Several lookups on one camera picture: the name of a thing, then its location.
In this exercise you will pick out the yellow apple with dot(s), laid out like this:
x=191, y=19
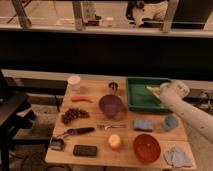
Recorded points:
x=114, y=141

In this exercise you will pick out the grey folded cloth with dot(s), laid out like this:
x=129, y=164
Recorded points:
x=177, y=158

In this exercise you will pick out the small black metal clip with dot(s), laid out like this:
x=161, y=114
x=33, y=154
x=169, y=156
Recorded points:
x=57, y=144

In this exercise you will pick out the white plastic cup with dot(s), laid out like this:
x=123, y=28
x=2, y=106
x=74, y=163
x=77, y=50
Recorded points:
x=74, y=82

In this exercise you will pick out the yellow banana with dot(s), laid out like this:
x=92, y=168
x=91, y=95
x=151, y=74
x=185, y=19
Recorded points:
x=154, y=90

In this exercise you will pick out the black chair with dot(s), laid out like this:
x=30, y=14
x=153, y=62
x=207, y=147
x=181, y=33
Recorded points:
x=10, y=121

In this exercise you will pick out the bunch of dark grapes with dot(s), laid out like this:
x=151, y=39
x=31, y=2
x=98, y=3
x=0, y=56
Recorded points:
x=72, y=114

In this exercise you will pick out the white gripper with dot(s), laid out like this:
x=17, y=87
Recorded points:
x=164, y=91

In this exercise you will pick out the small metal cup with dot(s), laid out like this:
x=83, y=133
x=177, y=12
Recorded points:
x=113, y=86

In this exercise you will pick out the purple bowl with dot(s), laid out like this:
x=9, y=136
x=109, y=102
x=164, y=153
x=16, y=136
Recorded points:
x=110, y=105

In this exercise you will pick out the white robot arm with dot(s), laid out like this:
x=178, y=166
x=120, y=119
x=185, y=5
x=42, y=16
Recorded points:
x=171, y=95

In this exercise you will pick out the blue sponge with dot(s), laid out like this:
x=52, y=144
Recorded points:
x=143, y=125

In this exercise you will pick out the silver fork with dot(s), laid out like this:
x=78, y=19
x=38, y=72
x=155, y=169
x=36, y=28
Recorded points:
x=106, y=127

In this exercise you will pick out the red bowl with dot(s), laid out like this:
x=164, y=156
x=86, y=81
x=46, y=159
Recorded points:
x=146, y=148

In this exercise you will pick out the black rectangular case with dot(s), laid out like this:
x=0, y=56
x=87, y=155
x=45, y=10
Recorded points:
x=85, y=151

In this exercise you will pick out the green plastic tray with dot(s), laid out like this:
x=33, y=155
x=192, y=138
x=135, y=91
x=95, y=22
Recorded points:
x=140, y=98

